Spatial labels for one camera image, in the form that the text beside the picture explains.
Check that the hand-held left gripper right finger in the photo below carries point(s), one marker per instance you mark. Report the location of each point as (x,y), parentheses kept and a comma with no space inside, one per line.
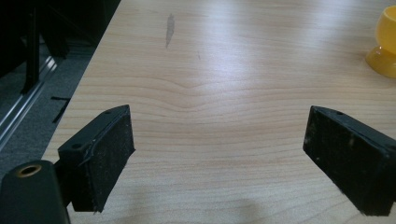
(351,161)

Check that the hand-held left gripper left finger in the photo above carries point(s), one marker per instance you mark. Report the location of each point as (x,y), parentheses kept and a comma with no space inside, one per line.
(99,155)

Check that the black tape strip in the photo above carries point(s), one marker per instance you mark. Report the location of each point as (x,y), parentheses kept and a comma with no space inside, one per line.
(60,109)

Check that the yellow egg cup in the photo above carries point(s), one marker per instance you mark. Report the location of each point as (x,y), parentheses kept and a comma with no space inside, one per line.
(383,43)

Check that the black stand leg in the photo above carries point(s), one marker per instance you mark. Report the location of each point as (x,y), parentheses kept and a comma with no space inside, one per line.
(31,53)

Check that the aluminium floor rail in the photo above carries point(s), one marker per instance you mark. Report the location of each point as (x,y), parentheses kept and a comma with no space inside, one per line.
(21,102)

